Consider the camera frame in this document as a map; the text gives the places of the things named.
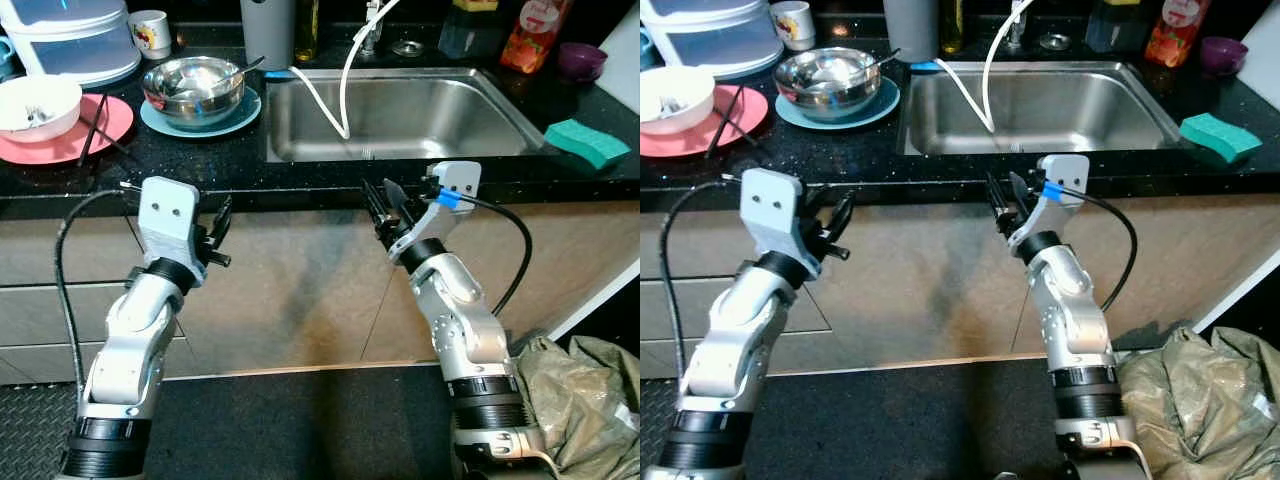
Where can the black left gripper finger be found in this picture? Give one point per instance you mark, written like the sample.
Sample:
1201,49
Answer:
224,220
824,218
844,215
209,228

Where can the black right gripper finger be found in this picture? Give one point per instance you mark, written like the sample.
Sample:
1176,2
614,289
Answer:
396,205
374,210
1018,195
997,200

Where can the stainless steel bowl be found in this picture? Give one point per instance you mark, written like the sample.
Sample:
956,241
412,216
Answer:
850,98
215,105

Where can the metal chopstick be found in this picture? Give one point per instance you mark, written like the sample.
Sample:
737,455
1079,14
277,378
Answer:
225,75
860,67

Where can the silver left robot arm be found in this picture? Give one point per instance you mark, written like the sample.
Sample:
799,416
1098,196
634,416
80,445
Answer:
125,340
730,340

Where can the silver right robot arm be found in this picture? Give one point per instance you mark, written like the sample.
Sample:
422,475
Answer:
465,320
1075,320

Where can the blue tape strip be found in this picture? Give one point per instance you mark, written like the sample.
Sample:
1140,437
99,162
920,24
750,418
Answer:
1050,191
448,199

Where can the beige base cabinet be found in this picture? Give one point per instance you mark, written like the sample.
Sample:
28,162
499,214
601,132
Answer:
930,285
300,290

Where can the stainless steel sink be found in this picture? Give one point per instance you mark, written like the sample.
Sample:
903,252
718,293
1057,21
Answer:
440,115
1080,108

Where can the teal plate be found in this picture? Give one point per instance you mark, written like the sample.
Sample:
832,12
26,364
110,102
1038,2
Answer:
248,120
888,112

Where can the pink plate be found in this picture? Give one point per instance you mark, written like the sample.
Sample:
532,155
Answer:
110,125
745,118

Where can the round metal sink strainer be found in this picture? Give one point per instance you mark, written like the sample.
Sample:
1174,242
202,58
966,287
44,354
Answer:
1054,42
407,48

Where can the chrome faucet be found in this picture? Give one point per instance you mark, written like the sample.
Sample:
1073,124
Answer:
1017,22
372,28

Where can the yellow oil bottle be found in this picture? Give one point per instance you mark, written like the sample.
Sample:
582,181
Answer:
950,25
306,30

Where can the silver metal fork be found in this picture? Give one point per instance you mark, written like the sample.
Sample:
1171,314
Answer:
40,115
675,107

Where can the grey tumbler with red logo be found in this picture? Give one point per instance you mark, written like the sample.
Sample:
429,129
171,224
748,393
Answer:
910,30
267,35

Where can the white mug with print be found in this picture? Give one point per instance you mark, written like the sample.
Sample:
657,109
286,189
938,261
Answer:
150,35
792,26

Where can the white bowl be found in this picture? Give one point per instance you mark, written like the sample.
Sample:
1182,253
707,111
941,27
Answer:
40,95
675,88

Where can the green sponge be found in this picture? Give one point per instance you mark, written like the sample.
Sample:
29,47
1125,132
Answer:
1220,137
588,143

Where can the white and blue plastic container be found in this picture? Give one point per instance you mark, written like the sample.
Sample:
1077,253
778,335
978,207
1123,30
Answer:
715,40
70,45

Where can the yellow sponge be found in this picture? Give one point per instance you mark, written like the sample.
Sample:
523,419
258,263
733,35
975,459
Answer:
476,5

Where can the red juice carton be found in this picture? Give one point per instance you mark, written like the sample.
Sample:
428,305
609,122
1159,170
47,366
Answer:
1177,32
535,38

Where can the purple cup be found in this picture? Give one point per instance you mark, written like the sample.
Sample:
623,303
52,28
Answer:
582,62
1224,55

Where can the black textured floor mat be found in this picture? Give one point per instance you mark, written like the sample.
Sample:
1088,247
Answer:
30,435
665,435

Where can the light blue mug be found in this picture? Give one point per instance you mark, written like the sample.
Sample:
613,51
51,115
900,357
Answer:
5,58
646,48

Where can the olive green tarp bag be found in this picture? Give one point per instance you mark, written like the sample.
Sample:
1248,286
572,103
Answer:
590,410
1215,405

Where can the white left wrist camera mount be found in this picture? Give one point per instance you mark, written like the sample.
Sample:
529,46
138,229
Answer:
770,210
165,215

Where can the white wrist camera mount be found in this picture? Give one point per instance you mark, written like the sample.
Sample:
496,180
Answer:
462,180
165,215
1070,172
770,210

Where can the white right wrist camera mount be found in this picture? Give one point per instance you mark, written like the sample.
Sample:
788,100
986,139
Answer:
1070,172
462,180

